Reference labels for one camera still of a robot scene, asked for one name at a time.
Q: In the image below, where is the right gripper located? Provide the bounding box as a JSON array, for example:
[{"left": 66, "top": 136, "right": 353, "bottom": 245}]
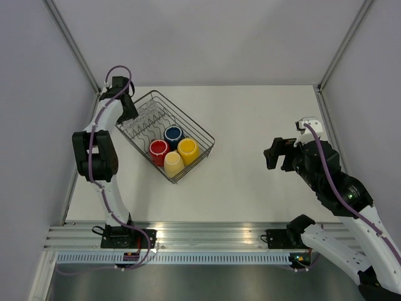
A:
[{"left": 263, "top": 136, "right": 320, "bottom": 191}]

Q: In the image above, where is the clear glass cup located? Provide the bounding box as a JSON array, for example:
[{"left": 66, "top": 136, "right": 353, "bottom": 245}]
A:
[
  {"left": 135, "top": 109, "right": 157, "bottom": 126},
  {"left": 143, "top": 99, "right": 159, "bottom": 115},
  {"left": 122, "top": 120, "right": 138, "bottom": 137}
]

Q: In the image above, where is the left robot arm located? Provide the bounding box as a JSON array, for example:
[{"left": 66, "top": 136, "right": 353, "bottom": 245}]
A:
[{"left": 72, "top": 76, "right": 138, "bottom": 248}]

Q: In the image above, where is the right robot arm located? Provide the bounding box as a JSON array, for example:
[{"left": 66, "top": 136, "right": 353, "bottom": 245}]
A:
[{"left": 263, "top": 137, "right": 400, "bottom": 300}]

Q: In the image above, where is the red mug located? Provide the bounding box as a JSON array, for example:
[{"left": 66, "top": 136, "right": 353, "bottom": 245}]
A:
[{"left": 148, "top": 139, "right": 170, "bottom": 167}]

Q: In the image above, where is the blue mug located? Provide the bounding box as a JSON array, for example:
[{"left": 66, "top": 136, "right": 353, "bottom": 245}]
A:
[{"left": 164, "top": 125, "right": 185, "bottom": 150}]

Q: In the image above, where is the pale yellow mug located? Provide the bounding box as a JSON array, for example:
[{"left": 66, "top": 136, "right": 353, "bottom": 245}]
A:
[{"left": 164, "top": 151, "right": 185, "bottom": 178}]

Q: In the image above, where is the wire dish rack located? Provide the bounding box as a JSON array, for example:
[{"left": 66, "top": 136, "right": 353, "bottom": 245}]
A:
[{"left": 116, "top": 90, "right": 215, "bottom": 184}]

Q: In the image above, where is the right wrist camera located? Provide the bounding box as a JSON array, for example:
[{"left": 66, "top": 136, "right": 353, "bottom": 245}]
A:
[{"left": 295, "top": 117, "right": 324, "bottom": 138}]

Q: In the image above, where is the right frame post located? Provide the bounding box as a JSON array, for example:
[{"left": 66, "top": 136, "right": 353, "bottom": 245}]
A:
[{"left": 316, "top": 0, "right": 375, "bottom": 92}]

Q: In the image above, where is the frame post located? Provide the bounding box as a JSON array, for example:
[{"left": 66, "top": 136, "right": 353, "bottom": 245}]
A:
[
  {"left": 316, "top": 0, "right": 375, "bottom": 92},
  {"left": 42, "top": 0, "right": 103, "bottom": 95}
]

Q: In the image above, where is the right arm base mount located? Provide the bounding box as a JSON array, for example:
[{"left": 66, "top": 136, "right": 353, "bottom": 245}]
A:
[{"left": 260, "top": 229, "right": 306, "bottom": 250}]

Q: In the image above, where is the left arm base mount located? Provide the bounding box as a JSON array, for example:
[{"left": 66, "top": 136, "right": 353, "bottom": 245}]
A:
[{"left": 91, "top": 224, "right": 148, "bottom": 249}]

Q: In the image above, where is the left frame post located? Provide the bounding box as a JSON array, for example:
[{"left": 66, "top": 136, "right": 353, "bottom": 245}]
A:
[{"left": 42, "top": 0, "right": 103, "bottom": 95}]

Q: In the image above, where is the white slotted cable duct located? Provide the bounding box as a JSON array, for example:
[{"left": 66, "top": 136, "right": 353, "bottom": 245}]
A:
[{"left": 57, "top": 251, "right": 291, "bottom": 265}]

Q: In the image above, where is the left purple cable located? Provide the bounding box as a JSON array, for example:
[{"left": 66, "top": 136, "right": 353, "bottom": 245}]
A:
[{"left": 56, "top": 65, "right": 157, "bottom": 276}]

